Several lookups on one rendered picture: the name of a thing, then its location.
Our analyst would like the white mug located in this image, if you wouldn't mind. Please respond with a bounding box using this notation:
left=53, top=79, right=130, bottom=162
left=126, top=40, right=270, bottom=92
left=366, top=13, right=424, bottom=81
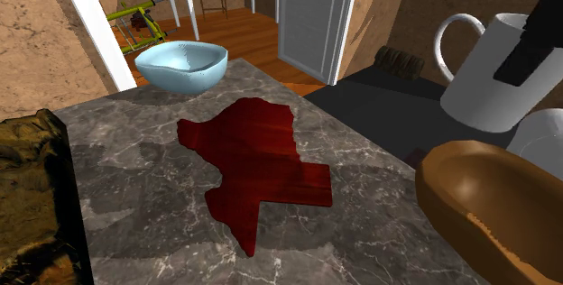
left=433, top=12, right=563, bottom=134

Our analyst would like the dark brown cylinder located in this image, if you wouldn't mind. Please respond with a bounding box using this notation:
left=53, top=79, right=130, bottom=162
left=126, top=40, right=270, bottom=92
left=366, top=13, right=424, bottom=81
left=373, top=45, right=427, bottom=82

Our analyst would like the brown wooden bowl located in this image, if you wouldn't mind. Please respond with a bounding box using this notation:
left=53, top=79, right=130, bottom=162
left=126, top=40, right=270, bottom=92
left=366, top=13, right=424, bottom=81
left=414, top=139, right=563, bottom=285

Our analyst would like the grey panelled door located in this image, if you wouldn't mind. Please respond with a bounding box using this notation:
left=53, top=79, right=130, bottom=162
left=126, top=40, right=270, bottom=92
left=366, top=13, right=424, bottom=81
left=277, top=0, right=363, bottom=87

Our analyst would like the dark red wooden board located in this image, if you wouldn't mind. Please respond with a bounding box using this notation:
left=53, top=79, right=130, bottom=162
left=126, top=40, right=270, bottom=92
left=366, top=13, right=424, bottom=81
left=176, top=97, right=334, bottom=259

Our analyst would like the light blue bowl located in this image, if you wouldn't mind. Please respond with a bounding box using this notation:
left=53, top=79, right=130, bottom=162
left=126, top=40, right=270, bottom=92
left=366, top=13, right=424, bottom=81
left=134, top=40, right=229, bottom=97

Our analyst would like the brown patterned block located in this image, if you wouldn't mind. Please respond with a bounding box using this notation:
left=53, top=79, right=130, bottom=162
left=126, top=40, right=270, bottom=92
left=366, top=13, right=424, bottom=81
left=0, top=107, right=95, bottom=285

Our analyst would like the yellow-green metal frame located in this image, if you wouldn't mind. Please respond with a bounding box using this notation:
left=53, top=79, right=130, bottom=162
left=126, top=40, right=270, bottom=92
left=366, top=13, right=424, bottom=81
left=105, top=0, right=179, bottom=56

